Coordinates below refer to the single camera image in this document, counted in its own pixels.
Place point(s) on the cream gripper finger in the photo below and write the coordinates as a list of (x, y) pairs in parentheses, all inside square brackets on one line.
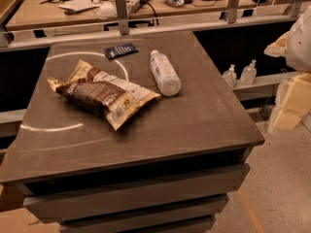
[(278, 48)]

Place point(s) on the clear plastic bottle blue label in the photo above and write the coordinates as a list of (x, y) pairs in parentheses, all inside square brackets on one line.
[(167, 80)]

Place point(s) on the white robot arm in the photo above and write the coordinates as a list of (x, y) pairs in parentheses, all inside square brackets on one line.
[(295, 45)]

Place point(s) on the right small sanitizer bottle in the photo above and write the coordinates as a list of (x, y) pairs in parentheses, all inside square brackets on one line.
[(249, 73)]

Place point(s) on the small sanitizer bottle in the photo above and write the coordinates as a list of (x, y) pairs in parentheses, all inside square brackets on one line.
[(230, 75), (249, 73)]

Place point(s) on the left small sanitizer bottle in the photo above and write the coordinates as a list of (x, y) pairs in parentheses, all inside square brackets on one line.
[(230, 75)]

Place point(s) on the dark blue flat packet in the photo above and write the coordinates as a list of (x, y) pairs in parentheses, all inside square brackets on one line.
[(120, 50)]

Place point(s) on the brown chip bag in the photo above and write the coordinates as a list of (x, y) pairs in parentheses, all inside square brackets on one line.
[(103, 94)]

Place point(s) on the white paper sheets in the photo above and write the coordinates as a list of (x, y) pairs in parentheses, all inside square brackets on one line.
[(78, 5)]

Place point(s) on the grey drawer cabinet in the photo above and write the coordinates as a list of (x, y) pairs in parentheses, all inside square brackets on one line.
[(173, 196)]

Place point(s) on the wooden workbench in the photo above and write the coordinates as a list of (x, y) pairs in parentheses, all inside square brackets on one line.
[(107, 4)]

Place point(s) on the metal frame rail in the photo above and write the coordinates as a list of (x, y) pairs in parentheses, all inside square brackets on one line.
[(238, 13)]

